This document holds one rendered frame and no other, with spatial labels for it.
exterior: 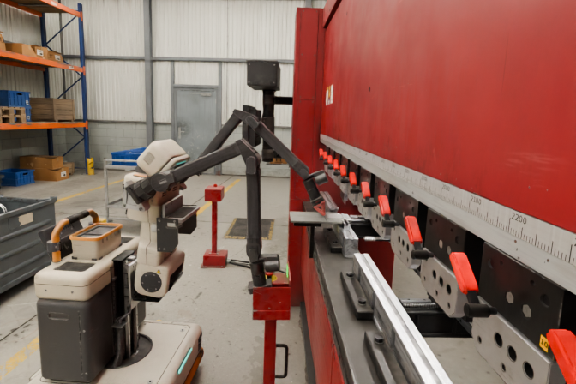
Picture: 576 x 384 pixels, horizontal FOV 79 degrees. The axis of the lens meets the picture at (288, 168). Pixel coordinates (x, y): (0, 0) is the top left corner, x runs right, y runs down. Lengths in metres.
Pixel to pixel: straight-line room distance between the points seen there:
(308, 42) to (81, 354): 2.27
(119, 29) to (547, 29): 9.91
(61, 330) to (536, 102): 1.89
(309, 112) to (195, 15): 7.11
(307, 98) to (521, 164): 2.22
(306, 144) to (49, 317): 1.83
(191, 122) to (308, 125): 6.74
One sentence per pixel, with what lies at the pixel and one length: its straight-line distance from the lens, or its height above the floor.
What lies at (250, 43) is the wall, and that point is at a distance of 9.03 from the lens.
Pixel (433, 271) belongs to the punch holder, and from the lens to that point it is 0.77.
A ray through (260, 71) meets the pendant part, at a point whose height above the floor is 1.86.
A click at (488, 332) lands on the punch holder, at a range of 0.62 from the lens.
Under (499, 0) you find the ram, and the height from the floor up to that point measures 1.69.
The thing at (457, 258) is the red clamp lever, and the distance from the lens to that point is 0.61.
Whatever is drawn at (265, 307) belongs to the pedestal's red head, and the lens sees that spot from 1.59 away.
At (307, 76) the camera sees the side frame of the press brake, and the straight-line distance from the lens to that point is 2.67.
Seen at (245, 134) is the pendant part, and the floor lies 1.37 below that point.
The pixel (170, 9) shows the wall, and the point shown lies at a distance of 9.74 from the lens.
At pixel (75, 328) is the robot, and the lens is 1.93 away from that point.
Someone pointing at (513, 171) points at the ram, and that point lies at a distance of 0.55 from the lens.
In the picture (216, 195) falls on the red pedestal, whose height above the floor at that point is 0.74.
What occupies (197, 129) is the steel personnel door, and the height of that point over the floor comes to 1.13.
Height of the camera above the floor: 1.51
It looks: 8 degrees down
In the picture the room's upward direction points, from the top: 2 degrees clockwise
